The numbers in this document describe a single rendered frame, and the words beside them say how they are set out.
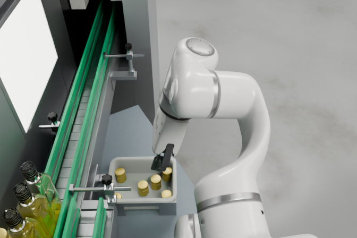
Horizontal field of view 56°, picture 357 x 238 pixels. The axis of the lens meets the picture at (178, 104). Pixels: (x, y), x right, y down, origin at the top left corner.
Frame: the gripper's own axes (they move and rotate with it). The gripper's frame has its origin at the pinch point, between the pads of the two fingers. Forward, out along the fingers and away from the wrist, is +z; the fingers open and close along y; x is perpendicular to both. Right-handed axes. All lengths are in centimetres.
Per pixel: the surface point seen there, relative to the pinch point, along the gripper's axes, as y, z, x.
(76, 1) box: -102, 24, -36
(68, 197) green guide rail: -3.6, 28.5, -19.0
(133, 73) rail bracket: -69, 33, -5
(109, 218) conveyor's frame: -1.4, 33.1, -7.1
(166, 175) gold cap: -20.5, 35.9, 10.1
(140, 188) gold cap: -15.3, 37.5, 1.8
